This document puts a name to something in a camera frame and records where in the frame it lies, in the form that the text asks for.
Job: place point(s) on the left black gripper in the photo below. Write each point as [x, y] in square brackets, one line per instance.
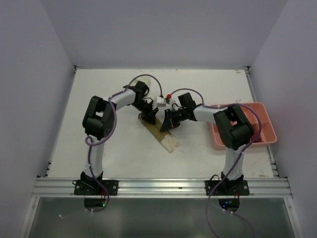
[149, 116]

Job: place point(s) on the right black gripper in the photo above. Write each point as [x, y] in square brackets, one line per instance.
[169, 122]

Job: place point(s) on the olive and cream underwear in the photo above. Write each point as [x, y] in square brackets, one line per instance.
[166, 139]

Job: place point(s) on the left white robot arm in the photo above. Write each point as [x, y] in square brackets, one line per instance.
[100, 121]

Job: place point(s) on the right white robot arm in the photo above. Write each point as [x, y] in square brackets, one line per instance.
[233, 127]

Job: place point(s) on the pale green underwear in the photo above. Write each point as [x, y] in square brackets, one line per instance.
[146, 81]

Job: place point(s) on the dark red rolled underwear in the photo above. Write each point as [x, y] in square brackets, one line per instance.
[257, 139]

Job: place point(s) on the pink divided tray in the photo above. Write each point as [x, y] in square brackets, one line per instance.
[267, 134]

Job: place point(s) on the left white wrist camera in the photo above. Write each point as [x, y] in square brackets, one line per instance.
[159, 102]

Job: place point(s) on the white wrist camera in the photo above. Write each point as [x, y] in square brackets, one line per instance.
[159, 102]
[169, 99]

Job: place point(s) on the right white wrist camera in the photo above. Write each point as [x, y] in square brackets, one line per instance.
[169, 99]

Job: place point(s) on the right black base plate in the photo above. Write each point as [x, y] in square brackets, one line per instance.
[227, 187]

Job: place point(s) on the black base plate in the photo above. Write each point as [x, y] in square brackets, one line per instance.
[96, 188]
[227, 187]

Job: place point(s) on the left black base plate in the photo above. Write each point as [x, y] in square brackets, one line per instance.
[96, 188]

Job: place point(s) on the aluminium mounting rail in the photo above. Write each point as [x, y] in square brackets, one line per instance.
[164, 188]

